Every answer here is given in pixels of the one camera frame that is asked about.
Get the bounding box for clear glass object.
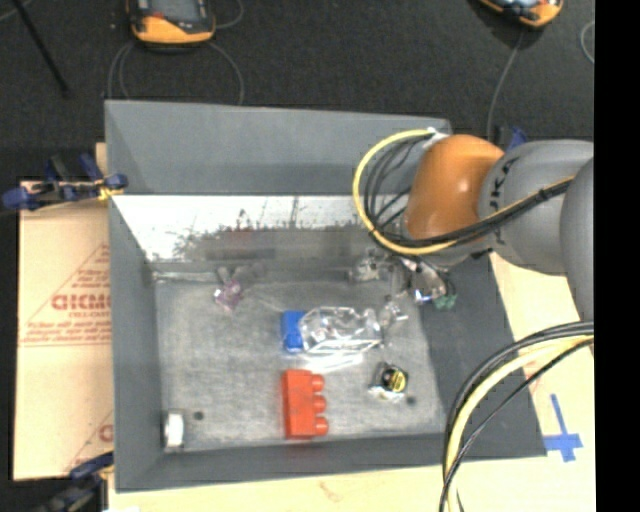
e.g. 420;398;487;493
348;254;387;285

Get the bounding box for clear plastic bottle, blue cap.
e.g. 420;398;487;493
278;305;387;362

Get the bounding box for black and yellow tape measure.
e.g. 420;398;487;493
367;361;410;404

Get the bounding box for red toy building brick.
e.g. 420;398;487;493
280;368;331;441

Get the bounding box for purple clear plastic piece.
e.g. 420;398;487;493
212;278;246;313

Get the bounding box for grey metal bin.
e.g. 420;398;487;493
103;99;547;492

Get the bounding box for small white block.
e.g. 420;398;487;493
163;410;186;449

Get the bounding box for brown cardboard board, red print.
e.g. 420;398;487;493
11;141;116;482

